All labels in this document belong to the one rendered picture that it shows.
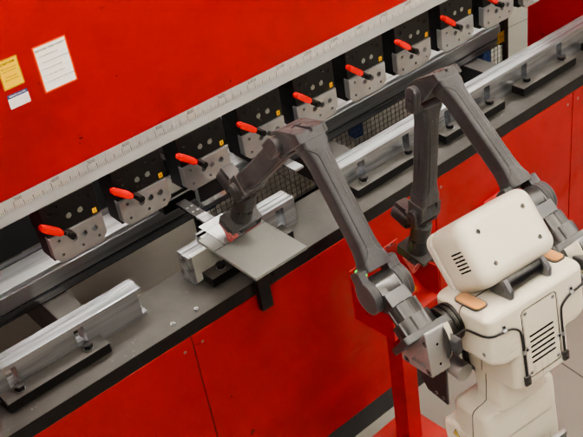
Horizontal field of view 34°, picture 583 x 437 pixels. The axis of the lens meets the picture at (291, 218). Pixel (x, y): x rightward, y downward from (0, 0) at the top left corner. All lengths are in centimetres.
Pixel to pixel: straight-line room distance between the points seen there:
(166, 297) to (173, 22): 79
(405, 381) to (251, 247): 70
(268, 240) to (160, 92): 52
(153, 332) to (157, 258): 179
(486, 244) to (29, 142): 105
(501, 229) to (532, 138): 150
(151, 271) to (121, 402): 177
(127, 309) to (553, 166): 174
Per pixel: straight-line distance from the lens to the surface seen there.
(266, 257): 253
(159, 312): 264
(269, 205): 279
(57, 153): 229
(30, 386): 251
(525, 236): 197
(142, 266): 433
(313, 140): 197
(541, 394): 228
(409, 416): 307
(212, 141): 252
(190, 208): 278
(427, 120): 236
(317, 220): 286
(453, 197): 318
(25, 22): 216
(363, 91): 285
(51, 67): 221
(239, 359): 277
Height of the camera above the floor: 251
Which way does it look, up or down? 35 degrees down
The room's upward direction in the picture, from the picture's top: 10 degrees counter-clockwise
